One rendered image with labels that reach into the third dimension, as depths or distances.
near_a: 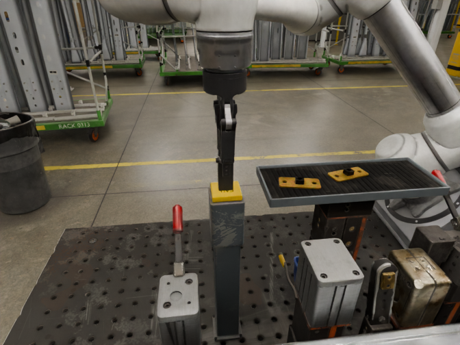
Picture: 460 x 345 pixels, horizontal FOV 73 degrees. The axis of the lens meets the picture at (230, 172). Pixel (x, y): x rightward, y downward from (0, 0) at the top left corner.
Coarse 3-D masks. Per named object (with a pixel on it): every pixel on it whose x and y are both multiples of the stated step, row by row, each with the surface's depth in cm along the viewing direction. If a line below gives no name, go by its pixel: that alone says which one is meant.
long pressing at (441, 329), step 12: (444, 324) 53; (456, 324) 53; (348, 336) 51; (360, 336) 51; (372, 336) 51; (384, 336) 51; (396, 336) 51; (408, 336) 51; (420, 336) 52; (432, 336) 52; (444, 336) 52; (456, 336) 52
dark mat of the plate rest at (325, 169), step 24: (264, 168) 70; (288, 168) 70; (312, 168) 70; (336, 168) 70; (384, 168) 70; (408, 168) 70; (288, 192) 61; (312, 192) 61; (336, 192) 61; (360, 192) 61
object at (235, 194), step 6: (216, 186) 64; (234, 186) 64; (216, 192) 62; (222, 192) 62; (228, 192) 62; (234, 192) 62; (240, 192) 62; (216, 198) 61; (222, 198) 61; (228, 198) 61; (234, 198) 61; (240, 198) 61
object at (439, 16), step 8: (440, 0) 569; (448, 0) 570; (432, 8) 584; (440, 8) 576; (440, 16) 582; (432, 24) 598; (440, 24) 589; (432, 32) 599; (440, 32) 597; (432, 40) 602; (432, 48) 610
